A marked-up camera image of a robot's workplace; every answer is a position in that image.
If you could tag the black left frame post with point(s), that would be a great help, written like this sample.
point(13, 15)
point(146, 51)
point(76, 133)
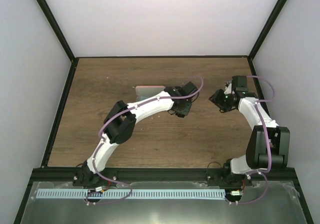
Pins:
point(56, 28)

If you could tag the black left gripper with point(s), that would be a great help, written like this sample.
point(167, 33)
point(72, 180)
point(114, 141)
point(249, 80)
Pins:
point(185, 110)

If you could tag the black sunglasses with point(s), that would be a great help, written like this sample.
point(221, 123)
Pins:
point(175, 113)

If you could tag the light blue slotted cable duct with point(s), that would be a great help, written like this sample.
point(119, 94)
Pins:
point(211, 194)

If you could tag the black front mounting rail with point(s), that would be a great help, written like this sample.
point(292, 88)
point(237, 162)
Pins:
point(211, 176)

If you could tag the black right table rail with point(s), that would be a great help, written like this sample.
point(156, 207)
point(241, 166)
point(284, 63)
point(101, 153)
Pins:
point(266, 111)

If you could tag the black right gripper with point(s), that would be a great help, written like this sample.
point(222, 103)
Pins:
point(216, 100)

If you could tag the black frame post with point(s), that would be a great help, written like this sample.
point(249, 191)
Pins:
point(266, 28)
point(56, 28)

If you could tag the black right frame post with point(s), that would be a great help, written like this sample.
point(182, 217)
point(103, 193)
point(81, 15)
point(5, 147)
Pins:
point(266, 28)

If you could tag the metal front tray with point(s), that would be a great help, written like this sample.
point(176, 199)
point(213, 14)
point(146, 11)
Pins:
point(262, 202)

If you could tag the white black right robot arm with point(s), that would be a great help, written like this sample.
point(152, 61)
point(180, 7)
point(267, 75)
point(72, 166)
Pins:
point(239, 165)

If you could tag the black table rail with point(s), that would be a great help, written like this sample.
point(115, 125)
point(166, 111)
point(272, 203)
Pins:
point(266, 111)
point(59, 113)

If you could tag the black left table rail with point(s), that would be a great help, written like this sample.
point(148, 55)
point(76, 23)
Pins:
point(59, 113)

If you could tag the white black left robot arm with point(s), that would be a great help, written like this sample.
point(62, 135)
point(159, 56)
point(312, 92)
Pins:
point(120, 123)

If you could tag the pink glasses case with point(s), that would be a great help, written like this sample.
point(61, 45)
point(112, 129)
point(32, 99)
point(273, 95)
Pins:
point(145, 92)

